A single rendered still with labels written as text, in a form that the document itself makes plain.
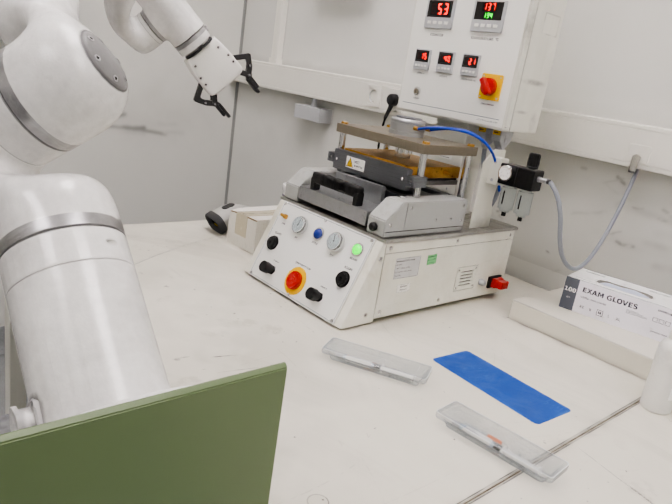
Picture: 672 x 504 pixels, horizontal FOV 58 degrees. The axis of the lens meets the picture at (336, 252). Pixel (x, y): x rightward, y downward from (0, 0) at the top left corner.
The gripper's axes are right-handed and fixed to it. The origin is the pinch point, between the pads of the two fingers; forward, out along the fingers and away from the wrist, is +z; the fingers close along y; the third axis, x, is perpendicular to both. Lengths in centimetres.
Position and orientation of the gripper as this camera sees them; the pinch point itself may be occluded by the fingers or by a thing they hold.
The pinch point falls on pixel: (240, 101)
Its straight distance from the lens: 151.5
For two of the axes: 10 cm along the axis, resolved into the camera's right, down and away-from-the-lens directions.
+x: 3.6, 3.5, -8.6
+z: 5.5, 6.7, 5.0
